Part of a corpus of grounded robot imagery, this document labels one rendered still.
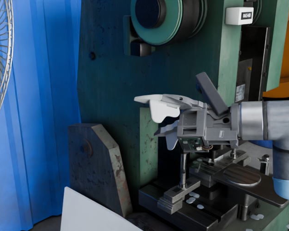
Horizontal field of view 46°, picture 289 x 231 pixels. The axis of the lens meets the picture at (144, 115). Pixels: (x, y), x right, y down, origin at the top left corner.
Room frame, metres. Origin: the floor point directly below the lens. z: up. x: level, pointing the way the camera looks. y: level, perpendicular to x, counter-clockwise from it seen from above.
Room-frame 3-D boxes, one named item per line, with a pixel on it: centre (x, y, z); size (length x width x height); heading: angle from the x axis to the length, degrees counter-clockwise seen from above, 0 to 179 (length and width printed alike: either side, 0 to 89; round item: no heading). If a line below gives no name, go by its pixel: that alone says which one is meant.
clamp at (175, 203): (1.00, -0.12, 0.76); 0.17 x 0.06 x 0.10; 135
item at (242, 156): (1.24, -0.36, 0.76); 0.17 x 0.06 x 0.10; 135
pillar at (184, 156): (1.11, -0.14, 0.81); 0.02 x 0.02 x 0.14
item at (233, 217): (1.12, -0.24, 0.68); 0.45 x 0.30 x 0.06; 135
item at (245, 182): (1.00, -0.37, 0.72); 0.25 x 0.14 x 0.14; 45
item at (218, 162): (1.12, -0.25, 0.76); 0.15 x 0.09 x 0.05; 135
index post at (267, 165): (1.16, -0.46, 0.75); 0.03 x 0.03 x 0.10; 45
